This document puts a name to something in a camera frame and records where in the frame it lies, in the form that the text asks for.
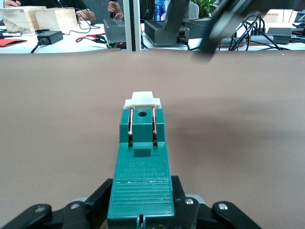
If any pale wooden block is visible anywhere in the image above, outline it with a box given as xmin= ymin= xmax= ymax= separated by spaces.
xmin=34 ymin=7 xmax=79 ymax=32
xmin=0 ymin=6 xmax=48 ymax=33

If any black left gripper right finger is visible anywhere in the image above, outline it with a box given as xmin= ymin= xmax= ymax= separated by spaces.
xmin=166 ymin=176 xmax=263 ymax=229

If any dark grey electronics box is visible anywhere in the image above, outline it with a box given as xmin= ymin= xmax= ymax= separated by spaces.
xmin=144 ymin=20 xmax=191 ymax=47

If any aluminium camera post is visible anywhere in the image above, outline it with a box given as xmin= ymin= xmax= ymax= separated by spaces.
xmin=122 ymin=0 xmax=142 ymax=52

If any black power adapter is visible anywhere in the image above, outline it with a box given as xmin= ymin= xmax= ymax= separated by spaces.
xmin=36 ymin=30 xmax=64 ymax=46

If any grey flat adapter box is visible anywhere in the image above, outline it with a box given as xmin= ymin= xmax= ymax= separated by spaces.
xmin=266 ymin=27 xmax=293 ymax=45

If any green load switch white handle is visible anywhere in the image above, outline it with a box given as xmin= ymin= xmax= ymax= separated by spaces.
xmin=106 ymin=91 xmax=176 ymax=229

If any green potted plant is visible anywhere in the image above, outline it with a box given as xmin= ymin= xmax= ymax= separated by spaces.
xmin=190 ymin=0 xmax=219 ymax=19

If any black tangled cable bundle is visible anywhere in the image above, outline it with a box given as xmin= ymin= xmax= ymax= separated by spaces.
xmin=228 ymin=13 xmax=282 ymax=51

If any blue drink bottle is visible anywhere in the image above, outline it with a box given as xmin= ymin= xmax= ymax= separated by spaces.
xmin=154 ymin=0 xmax=168 ymax=22

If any small board with red light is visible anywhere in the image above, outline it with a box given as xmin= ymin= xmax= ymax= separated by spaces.
xmin=107 ymin=41 xmax=127 ymax=50

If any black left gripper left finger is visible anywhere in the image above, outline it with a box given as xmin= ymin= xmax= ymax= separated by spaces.
xmin=0 ymin=178 xmax=113 ymax=229

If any grey power supply unit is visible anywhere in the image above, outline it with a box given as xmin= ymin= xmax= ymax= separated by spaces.
xmin=102 ymin=18 xmax=127 ymax=46

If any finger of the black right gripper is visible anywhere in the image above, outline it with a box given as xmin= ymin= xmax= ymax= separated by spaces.
xmin=163 ymin=0 xmax=192 ymax=33
xmin=192 ymin=0 xmax=259 ymax=64

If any red paper sheet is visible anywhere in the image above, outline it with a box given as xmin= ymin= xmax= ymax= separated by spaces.
xmin=0 ymin=38 xmax=28 ymax=47

